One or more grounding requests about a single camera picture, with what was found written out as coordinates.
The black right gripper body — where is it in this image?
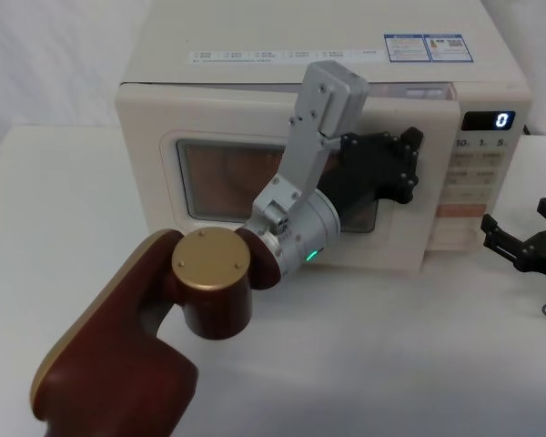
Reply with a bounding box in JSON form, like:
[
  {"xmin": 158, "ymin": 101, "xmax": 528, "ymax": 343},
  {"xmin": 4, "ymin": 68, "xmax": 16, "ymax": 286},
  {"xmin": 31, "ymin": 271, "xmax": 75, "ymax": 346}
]
[{"xmin": 512, "ymin": 229, "xmax": 546, "ymax": 290}]

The white curtain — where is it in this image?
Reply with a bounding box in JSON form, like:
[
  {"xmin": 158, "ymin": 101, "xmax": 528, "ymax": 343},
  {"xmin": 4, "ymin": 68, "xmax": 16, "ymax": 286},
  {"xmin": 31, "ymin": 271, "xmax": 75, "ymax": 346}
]
[{"xmin": 0, "ymin": 0, "xmax": 546, "ymax": 172}]

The cream oven door with window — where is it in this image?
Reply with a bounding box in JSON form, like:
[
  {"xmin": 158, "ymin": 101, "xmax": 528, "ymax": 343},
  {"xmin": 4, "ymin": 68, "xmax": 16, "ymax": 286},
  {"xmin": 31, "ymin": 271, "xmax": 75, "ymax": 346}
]
[{"xmin": 114, "ymin": 81, "xmax": 463, "ymax": 278}]

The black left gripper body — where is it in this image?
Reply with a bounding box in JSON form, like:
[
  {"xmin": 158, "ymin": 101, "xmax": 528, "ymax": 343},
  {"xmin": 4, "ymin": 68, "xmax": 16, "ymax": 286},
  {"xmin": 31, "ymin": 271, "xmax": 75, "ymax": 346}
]
[{"xmin": 316, "ymin": 131, "xmax": 399, "ymax": 219}]

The oven control panel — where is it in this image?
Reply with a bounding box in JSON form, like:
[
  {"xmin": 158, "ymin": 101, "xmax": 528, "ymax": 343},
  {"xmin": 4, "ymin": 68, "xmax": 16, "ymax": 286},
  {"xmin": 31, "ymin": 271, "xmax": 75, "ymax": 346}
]
[{"xmin": 420, "ymin": 86, "xmax": 533, "ymax": 254}]

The white table cloth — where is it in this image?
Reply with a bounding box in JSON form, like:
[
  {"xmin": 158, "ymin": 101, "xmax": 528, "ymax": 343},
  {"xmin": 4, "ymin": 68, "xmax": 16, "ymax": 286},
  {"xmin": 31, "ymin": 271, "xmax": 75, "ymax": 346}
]
[{"xmin": 0, "ymin": 125, "xmax": 546, "ymax": 437}]

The cream microwave oven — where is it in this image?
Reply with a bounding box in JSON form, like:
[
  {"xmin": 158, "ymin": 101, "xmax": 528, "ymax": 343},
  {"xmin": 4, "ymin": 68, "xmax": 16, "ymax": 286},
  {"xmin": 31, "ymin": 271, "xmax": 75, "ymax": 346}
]
[{"xmin": 114, "ymin": 0, "xmax": 533, "ymax": 278}]

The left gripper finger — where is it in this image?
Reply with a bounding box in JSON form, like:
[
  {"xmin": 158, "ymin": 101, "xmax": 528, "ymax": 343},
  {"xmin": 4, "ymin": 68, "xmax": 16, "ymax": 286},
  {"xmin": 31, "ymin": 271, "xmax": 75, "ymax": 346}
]
[
  {"xmin": 381, "ymin": 127, "xmax": 425, "ymax": 161},
  {"xmin": 391, "ymin": 157, "xmax": 421, "ymax": 205}
]

